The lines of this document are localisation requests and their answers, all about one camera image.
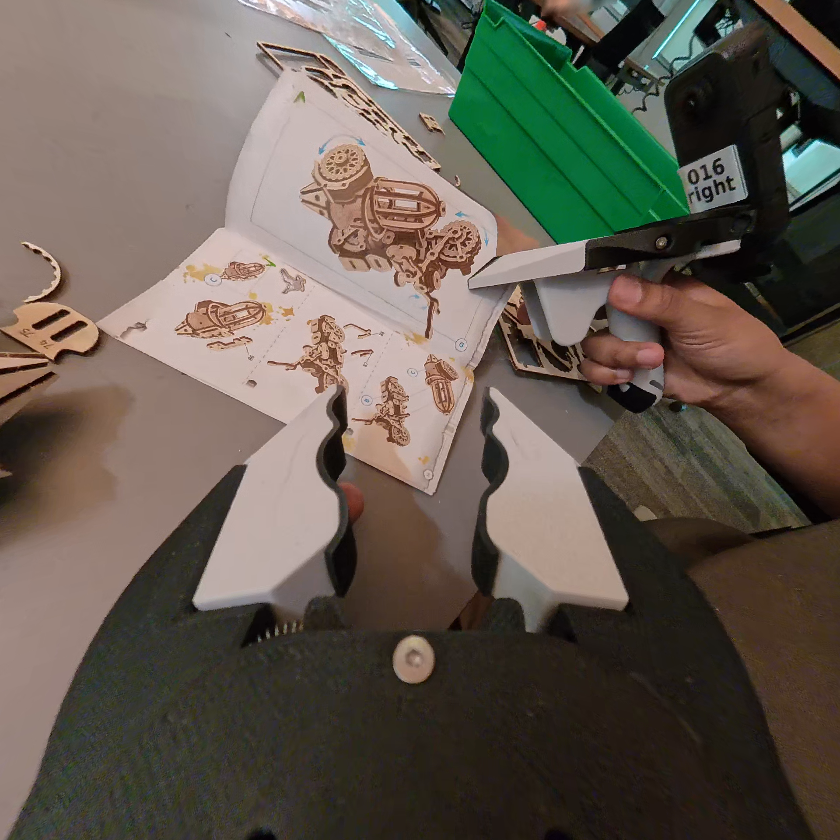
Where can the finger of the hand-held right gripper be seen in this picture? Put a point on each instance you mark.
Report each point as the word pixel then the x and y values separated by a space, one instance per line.
pixel 538 266

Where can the clear plastic bag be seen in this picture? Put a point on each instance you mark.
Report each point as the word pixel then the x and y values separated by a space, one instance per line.
pixel 367 39

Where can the illustrated instruction booklet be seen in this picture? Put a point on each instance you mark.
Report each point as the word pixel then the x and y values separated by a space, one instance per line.
pixel 262 197

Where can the wooden sheet with irregular cutouts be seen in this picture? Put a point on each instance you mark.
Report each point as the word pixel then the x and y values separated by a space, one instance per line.
pixel 377 118

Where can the person's right forearm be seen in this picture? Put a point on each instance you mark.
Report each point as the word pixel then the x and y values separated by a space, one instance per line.
pixel 807 426

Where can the green plastic bin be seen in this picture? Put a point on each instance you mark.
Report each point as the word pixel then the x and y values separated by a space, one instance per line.
pixel 558 131

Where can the toothed wooden arc piece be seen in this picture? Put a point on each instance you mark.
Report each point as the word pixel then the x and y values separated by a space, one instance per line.
pixel 54 272

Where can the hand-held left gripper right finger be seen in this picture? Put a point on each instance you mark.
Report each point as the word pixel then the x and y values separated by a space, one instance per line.
pixel 551 525

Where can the small square wooden piece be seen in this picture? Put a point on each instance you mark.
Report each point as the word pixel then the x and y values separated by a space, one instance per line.
pixel 432 123

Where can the person's right hand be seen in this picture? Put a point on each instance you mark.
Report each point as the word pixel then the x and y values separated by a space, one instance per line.
pixel 715 348

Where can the wooden sheet with engraved parts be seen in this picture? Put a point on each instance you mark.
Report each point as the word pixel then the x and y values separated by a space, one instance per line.
pixel 525 358

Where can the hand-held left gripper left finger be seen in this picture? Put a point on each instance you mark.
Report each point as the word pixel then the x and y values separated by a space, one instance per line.
pixel 262 525

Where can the slotted rounded wooden piece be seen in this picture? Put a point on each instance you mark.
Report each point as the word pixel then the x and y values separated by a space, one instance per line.
pixel 82 338

